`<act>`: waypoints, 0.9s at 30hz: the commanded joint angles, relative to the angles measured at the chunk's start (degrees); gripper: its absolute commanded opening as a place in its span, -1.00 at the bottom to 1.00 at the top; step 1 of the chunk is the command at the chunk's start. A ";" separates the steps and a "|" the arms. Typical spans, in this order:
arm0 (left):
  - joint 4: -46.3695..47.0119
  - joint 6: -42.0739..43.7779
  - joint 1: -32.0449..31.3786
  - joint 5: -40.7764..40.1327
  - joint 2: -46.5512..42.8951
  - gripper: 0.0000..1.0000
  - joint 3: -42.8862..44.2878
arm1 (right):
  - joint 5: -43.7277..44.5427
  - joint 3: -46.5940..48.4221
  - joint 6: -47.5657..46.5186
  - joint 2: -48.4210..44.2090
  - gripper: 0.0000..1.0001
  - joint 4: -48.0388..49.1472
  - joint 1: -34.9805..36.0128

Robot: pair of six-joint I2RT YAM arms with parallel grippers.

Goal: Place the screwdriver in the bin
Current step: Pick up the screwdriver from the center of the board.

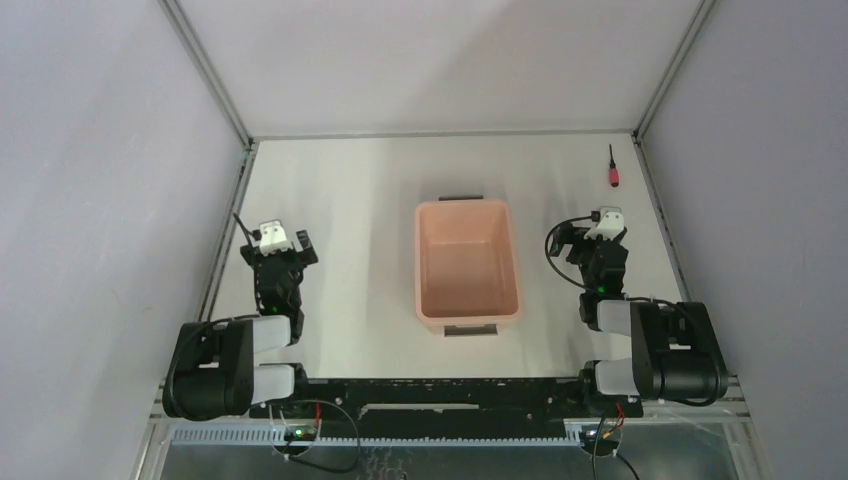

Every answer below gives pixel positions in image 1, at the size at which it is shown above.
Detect red handled screwdriver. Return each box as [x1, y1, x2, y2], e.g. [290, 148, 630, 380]
[608, 144, 620, 188]

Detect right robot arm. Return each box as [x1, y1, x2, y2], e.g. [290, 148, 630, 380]
[544, 219, 729, 416]

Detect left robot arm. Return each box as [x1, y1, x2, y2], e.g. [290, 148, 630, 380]
[162, 222, 319, 421]

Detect pink plastic bin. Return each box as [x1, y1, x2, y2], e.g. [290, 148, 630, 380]
[414, 197, 524, 336]

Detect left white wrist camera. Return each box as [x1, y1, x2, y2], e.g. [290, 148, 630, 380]
[258, 219, 293, 256]

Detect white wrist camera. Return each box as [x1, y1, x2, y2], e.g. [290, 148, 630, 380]
[583, 206, 627, 241]
[258, 219, 293, 256]

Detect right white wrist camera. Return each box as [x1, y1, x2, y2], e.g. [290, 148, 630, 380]
[583, 206, 627, 241]

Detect left controller board with wires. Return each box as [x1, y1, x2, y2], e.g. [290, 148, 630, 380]
[268, 399, 362, 475]

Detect controller board with wires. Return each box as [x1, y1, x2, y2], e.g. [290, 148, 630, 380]
[584, 402, 641, 480]
[268, 399, 362, 475]

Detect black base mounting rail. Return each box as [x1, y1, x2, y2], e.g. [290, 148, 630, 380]
[248, 377, 644, 436]

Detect right controller board with wires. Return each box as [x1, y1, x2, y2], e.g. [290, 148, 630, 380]
[584, 402, 641, 480]

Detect grey slotted cable duct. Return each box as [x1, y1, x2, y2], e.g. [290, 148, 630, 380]
[170, 424, 583, 447]

